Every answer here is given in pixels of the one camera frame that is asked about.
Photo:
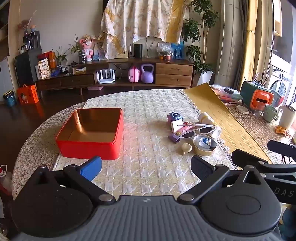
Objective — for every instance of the blue photo box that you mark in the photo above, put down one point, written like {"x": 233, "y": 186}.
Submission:
{"x": 178, "y": 52}

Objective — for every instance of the pink toy case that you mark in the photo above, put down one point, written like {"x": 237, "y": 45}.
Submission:
{"x": 134, "y": 75}

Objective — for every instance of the white eraser block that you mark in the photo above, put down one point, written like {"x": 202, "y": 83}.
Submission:
{"x": 175, "y": 126}

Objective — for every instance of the pink doll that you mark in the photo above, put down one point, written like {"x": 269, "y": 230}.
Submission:
{"x": 87, "y": 48}

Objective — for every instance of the light wood cabinet drawer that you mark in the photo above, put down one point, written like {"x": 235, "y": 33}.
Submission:
{"x": 173, "y": 80}
{"x": 173, "y": 69}

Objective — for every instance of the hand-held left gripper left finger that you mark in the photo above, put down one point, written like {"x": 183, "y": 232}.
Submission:
{"x": 90, "y": 168}

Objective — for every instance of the yellow white flat box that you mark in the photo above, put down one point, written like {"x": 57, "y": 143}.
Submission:
{"x": 79, "y": 70}

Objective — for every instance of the stack of colourful books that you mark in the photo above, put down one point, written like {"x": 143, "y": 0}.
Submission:
{"x": 227, "y": 95}

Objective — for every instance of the orange tissue holder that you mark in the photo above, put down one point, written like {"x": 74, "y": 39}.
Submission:
{"x": 260, "y": 99}

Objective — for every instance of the figurine and dried flowers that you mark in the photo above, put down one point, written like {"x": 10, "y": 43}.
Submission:
{"x": 32, "y": 27}

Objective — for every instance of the purple kettlebell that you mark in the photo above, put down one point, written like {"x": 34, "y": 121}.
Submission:
{"x": 147, "y": 76}

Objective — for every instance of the white yellow snack box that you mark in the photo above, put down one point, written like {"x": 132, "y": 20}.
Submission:
{"x": 44, "y": 69}

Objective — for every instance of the wooden wall shelf unit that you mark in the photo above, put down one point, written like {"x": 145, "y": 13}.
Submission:
{"x": 4, "y": 74}

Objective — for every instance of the cream quilted table cover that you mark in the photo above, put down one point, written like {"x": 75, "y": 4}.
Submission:
{"x": 150, "y": 109}

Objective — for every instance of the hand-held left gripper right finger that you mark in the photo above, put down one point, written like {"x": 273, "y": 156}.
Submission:
{"x": 201, "y": 165}

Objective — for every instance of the dark wooden media cabinet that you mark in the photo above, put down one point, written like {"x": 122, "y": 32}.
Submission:
{"x": 120, "y": 61}

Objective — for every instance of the small plant in clear bag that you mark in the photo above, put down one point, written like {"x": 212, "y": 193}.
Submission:
{"x": 164, "y": 52}

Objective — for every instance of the white pill bottle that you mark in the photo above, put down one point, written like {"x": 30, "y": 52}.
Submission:
{"x": 205, "y": 118}

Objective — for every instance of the green mug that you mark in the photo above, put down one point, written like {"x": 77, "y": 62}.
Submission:
{"x": 269, "y": 113}

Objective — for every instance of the small green houseplant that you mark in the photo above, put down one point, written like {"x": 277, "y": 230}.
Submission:
{"x": 60, "y": 56}

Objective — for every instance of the green utensil holder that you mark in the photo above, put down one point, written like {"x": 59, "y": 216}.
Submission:
{"x": 246, "y": 92}

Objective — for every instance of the red orange gift bag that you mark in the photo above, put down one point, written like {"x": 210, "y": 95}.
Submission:
{"x": 47, "y": 58}

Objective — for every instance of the tall green potted plant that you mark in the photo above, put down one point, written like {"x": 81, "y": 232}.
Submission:
{"x": 196, "y": 53}

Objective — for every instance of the small blue toy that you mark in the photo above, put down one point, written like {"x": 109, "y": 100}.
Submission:
{"x": 55, "y": 73}

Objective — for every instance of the orange gift box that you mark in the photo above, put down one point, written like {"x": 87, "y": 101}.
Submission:
{"x": 27, "y": 95}

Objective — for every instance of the small beige scoop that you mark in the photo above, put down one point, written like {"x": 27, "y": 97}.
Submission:
{"x": 186, "y": 149}

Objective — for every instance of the floral cream cloth cover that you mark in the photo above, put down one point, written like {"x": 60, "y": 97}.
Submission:
{"x": 138, "y": 18}

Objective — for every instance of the blue round toy figure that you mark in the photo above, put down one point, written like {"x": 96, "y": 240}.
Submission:
{"x": 175, "y": 116}

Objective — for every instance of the white pitcher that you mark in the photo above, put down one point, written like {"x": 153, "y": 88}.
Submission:
{"x": 286, "y": 117}

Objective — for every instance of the red metal tin box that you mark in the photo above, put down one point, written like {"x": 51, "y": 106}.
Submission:
{"x": 92, "y": 147}

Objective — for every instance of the black mini fridge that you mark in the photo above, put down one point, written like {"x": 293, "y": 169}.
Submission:
{"x": 26, "y": 67}

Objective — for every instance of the white frame sunglasses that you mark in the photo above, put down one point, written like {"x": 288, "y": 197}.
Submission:
{"x": 209, "y": 129}

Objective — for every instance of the clear drinking glass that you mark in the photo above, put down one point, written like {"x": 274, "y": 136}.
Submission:
{"x": 257, "y": 113}

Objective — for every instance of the black cylinder speaker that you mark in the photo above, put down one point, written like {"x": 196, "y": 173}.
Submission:
{"x": 138, "y": 51}

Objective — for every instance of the teal waste bin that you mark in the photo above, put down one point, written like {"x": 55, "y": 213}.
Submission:
{"x": 9, "y": 99}

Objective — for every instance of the blue white small packet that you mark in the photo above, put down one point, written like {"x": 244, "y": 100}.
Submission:
{"x": 205, "y": 141}

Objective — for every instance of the washing machine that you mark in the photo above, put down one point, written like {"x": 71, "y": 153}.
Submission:
{"x": 281, "y": 83}

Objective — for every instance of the leafy plant in dark vase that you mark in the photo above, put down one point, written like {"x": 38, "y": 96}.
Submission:
{"x": 82, "y": 58}

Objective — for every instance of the yellow curtain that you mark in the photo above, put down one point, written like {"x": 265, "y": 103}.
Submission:
{"x": 251, "y": 34}

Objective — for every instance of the white round lid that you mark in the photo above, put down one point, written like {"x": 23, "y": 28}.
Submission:
{"x": 242, "y": 109}

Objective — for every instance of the orange snack wrapper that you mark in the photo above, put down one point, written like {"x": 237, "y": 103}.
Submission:
{"x": 282, "y": 130}

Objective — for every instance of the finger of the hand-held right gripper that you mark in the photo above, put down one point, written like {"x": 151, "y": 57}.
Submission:
{"x": 279, "y": 147}
{"x": 242, "y": 157}

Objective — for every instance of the small purple plastic piece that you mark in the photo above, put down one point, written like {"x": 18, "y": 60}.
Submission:
{"x": 173, "y": 138}

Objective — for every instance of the white antenna router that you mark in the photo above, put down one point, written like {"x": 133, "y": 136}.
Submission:
{"x": 106, "y": 78}

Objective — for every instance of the black coffee machine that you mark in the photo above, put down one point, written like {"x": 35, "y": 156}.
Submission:
{"x": 31, "y": 41}

